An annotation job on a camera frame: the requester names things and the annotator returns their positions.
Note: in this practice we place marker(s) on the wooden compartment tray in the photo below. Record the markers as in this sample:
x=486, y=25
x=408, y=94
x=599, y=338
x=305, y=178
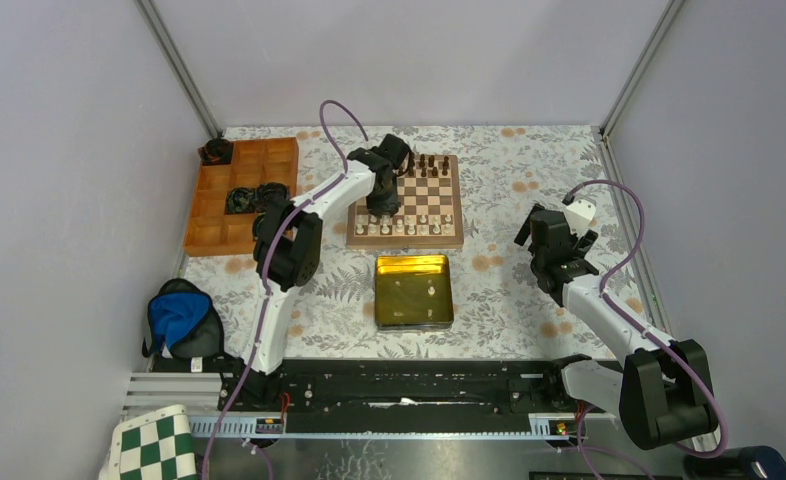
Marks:
x=235, y=181

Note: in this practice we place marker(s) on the aluminium frame rail right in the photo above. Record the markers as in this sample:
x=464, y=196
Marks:
x=624, y=205

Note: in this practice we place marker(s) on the dark floral rolled tie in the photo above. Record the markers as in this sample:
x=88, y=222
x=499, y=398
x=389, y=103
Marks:
x=216, y=152

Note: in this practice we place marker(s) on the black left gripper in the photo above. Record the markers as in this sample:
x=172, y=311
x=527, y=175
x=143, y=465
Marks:
x=385, y=204

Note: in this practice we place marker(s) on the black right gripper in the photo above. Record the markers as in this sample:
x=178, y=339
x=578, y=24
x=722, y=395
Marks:
x=581, y=245

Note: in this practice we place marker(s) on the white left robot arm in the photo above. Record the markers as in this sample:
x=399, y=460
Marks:
x=288, y=245

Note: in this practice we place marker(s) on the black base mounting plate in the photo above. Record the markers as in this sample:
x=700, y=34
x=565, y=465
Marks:
x=400, y=396

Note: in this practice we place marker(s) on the green white chess mat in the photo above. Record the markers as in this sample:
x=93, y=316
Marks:
x=157, y=445

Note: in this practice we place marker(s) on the blue yellow rolled tie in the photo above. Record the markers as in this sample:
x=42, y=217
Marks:
x=240, y=200

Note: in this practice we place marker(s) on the aluminium frame rail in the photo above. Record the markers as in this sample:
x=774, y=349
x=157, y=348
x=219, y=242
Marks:
x=172, y=55
x=624, y=205

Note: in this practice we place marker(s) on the dark rook right corner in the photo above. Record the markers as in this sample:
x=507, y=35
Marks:
x=445, y=166

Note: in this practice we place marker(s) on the wooden chess board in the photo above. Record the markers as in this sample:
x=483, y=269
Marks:
x=429, y=217

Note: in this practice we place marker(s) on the floral patterned table mat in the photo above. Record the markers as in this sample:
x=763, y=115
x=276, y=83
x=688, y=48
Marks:
x=499, y=312

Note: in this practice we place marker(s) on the blue black cloth bag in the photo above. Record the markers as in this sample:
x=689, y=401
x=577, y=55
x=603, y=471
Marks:
x=183, y=323

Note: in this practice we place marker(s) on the dark rolled tie centre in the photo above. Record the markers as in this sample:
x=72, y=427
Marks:
x=268, y=192

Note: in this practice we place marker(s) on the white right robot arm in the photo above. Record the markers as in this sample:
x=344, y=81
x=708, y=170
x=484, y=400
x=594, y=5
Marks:
x=662, y=391

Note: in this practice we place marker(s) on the black cylinder bottle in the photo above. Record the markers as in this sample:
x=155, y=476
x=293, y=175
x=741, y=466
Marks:
x=745, y=463

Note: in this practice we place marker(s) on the gold metal tin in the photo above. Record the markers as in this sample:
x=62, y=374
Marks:
x=401, y=300

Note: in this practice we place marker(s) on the aluminium frame rail left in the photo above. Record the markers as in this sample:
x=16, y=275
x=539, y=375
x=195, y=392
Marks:
x=172, y=55

